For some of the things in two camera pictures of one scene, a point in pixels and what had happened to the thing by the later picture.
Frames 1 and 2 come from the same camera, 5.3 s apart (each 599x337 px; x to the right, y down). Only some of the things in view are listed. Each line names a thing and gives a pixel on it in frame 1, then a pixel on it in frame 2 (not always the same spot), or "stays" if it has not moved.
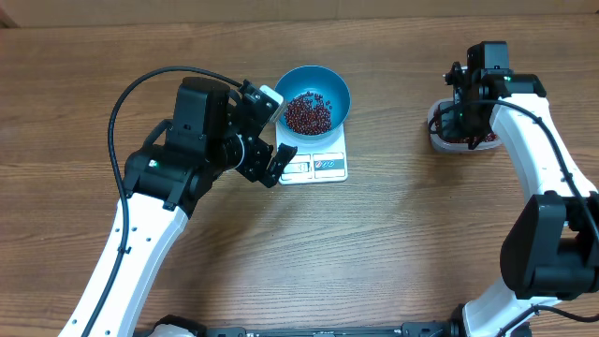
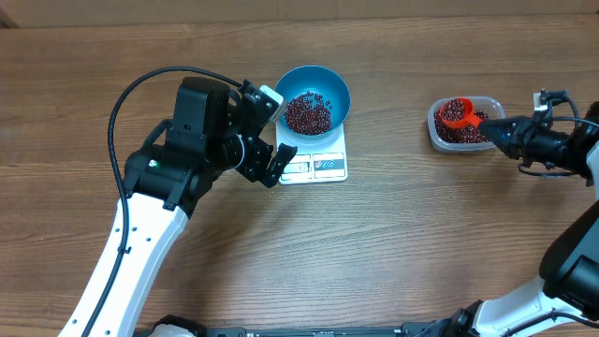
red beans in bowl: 309,114 stays
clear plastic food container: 444,134 stays
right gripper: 448,128 → 521,134
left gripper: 261,153 stays
